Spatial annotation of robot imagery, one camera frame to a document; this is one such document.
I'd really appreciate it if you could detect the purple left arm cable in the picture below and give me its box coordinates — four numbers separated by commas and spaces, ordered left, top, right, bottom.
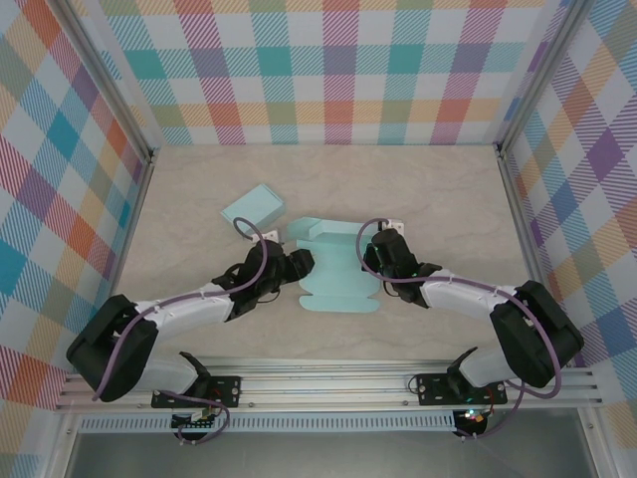
92, 216, 285, 447

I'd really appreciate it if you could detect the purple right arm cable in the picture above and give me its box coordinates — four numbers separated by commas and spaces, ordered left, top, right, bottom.
356, 217, 561, 442

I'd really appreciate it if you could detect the grey metal panel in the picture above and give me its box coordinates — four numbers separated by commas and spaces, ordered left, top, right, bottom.
64, 431, 598, 478

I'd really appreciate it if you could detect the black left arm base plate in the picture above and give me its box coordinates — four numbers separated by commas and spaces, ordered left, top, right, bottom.
150, 375, 244, 410

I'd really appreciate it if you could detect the aluminium side rail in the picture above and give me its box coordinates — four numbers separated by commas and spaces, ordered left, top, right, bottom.
496, 146, 571, 368
88, 148, 156, 373

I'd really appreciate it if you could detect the aluminium mounting rail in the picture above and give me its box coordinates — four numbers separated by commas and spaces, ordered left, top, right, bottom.
54, 354, 606, 413

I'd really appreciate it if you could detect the light blue paper box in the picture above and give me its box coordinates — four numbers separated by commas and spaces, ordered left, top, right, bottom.
220, 183, 287, 235
285, 216, 380, 315

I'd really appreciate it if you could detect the aluminium frame post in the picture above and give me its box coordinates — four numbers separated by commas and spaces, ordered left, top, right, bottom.
492, 0, 586, 150
52, 0, 161, 163

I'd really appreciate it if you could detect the slotted white cable duct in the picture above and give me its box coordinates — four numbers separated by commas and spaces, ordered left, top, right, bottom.
78, 415, 458, 434

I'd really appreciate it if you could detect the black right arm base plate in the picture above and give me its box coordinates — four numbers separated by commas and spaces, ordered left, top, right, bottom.
415, 371, 509, 406

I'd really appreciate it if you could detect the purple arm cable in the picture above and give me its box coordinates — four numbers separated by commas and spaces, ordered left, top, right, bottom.
92, 216, 285, 447
356, 217, 561, 442

